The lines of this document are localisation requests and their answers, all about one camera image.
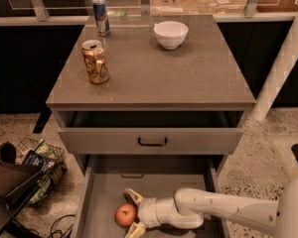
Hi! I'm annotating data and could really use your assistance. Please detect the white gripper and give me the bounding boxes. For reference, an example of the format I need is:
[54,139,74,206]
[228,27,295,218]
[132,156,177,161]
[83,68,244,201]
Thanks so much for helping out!
[124,188,160,238]

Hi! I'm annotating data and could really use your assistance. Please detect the red apple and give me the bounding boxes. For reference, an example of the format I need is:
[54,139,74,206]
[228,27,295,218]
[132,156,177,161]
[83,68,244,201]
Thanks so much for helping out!
[115,203,136,227]

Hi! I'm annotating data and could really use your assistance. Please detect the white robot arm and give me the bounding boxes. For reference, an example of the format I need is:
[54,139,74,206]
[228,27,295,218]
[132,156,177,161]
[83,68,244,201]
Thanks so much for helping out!
[124,179,298,238]

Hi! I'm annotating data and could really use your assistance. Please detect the grey middle drawer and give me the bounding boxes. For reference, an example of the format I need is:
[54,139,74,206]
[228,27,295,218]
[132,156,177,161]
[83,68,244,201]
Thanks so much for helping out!
[71,155,218,238]

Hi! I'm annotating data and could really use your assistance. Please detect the grey drawer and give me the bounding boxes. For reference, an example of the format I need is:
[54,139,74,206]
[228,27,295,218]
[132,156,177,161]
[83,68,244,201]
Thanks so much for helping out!
[71,155,218,238]
[59,111,242,155]

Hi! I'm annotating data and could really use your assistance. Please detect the grey top drawer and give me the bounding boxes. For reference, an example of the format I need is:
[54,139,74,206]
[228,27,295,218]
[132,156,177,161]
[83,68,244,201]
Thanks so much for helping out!
[59,111,242,155]

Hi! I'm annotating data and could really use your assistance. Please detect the grey drawer cabinet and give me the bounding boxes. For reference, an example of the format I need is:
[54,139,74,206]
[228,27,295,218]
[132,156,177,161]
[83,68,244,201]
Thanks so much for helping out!
[47,16,255,169]

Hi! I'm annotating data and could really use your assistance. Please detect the brown chair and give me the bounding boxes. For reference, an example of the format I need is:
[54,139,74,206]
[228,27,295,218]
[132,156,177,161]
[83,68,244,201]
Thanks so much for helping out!
[0,142,43,235]

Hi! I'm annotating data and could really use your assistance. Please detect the gold soda can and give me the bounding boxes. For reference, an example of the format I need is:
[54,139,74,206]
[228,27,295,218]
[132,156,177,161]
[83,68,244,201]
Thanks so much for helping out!
[81,40,109,84]

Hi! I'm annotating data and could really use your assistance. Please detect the white ceramic bowl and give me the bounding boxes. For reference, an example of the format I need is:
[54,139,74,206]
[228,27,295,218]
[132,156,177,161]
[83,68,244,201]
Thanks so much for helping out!
[154,21,189,50]

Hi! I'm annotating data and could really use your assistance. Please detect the blue energy drink can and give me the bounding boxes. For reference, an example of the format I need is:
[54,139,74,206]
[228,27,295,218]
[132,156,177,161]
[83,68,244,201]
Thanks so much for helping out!
[91,0,110,36]

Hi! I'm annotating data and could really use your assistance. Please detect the cardboard box left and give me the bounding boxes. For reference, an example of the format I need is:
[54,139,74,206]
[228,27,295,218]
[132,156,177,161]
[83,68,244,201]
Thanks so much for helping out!
[150,0,200,15]

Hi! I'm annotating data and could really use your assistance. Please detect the white diagonal pole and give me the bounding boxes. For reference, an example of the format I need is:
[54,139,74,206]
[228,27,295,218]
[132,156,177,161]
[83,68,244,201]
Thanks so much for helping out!
[250,12,298,121]

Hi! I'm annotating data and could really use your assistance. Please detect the black floor cable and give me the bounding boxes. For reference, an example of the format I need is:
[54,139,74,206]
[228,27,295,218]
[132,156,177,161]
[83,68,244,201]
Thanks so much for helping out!
[48,214,76,238]

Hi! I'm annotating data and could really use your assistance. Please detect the wire basket with snack bags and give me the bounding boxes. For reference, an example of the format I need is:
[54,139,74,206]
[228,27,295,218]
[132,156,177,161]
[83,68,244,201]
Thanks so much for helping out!
[16,138,68,207]

